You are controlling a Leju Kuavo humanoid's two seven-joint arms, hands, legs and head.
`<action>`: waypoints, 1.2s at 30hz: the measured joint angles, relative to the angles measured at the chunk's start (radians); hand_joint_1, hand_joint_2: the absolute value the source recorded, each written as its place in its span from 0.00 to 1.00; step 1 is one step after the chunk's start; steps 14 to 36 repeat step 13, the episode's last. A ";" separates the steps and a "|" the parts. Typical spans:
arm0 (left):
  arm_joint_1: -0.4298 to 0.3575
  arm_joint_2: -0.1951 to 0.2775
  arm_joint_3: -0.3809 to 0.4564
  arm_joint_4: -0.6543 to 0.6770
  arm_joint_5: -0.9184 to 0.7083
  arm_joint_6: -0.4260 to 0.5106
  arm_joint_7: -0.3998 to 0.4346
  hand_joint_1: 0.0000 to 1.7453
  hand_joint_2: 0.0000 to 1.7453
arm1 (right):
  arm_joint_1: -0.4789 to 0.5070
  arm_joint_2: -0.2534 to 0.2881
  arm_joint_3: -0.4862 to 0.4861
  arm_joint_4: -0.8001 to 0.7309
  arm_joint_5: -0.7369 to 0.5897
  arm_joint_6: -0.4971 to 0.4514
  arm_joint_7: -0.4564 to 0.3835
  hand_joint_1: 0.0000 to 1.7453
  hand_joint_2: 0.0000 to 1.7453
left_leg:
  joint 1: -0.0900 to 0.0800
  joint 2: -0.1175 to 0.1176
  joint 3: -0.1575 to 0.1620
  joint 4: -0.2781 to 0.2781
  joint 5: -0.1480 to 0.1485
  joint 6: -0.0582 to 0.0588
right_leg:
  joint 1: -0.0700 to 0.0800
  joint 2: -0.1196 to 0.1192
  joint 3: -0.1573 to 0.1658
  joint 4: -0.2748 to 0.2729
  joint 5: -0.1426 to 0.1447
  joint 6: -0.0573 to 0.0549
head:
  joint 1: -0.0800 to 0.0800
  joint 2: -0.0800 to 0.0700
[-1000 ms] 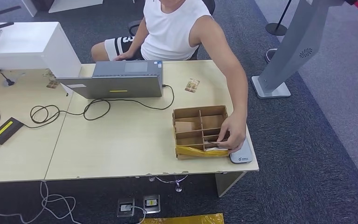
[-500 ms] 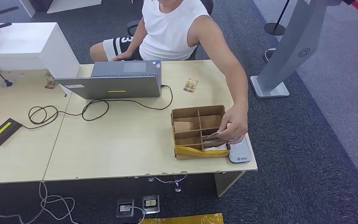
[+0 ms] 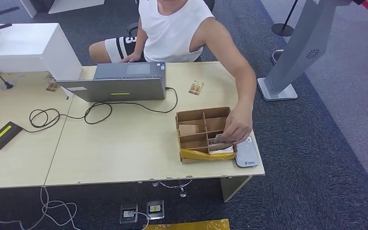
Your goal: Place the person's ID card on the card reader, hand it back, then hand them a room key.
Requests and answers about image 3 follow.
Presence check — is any clear cable hook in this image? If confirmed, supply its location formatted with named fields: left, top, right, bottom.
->
left=151, top=180, right=193, bottom=198

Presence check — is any grey round stanchion base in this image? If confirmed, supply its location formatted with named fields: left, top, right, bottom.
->
left=271, top=49, right=285, bottom=65

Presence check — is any short white socket cable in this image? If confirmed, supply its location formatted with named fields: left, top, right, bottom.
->
left=125, top=212, right=150, bottom=230

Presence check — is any grey card reader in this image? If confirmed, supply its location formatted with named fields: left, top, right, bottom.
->
left=234, top=136, right=260, bottom=168

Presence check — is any long white floor cable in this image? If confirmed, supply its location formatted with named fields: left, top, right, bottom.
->
left=0, top=187, right=83, bottom=230

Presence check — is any black laptop power cable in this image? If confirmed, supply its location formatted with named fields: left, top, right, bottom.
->
left=22, top=86, right=179, bottom=133

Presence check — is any person's left hand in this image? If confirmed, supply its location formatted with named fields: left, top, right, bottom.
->
left=219, top=103, right=254, bottom=145

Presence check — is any person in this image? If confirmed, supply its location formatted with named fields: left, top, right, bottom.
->
left=89, top=0, right=258, bottom=145

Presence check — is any black stanchion post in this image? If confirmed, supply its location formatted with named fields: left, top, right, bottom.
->
left=271, top=0, right=299, bottom=37

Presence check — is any cardboard divider box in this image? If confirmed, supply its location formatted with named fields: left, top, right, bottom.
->
left=175, top=107, right=238, bottom=163

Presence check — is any black power adapter yellow label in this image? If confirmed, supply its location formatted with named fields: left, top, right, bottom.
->
left=0, top=121, right=23, bottom=150

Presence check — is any grey laptop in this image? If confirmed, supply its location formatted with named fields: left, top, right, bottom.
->
left=56, top=62, right=167, bottom=103

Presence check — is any white cabinet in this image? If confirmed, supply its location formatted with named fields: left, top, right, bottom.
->
left=0, top=23, right=83, bottom=99

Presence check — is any person's right hand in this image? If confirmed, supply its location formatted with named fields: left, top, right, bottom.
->
left=119, top=52, right=142, bottom=63

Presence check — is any floor socket with yellow label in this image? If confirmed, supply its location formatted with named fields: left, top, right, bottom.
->
left=146, top=200, right=165, bottom=220

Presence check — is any white card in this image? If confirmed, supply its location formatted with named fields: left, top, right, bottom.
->
left=209, top=146, right=235, bottom=155

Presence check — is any floor socket with white plug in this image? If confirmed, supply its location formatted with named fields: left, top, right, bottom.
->
left=120, top=204, right=139, bottom=224

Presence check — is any white desk leg panel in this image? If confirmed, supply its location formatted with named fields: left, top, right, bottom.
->
left=219, top=175, right=253, bottom=203

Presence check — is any white furniture panel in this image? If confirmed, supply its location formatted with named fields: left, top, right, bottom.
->
left=20, top=0, right=105, bottom=18

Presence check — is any yellow plastic sheet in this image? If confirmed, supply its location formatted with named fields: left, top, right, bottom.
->
left=142, top=219, right=230, bottom=230

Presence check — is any small black desk microphone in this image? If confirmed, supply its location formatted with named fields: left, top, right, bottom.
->
left=0, top=72, right=15, bottom=91

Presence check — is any grey kiosk stand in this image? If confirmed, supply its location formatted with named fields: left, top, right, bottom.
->
left=257, top=0, right=353, bottom=102

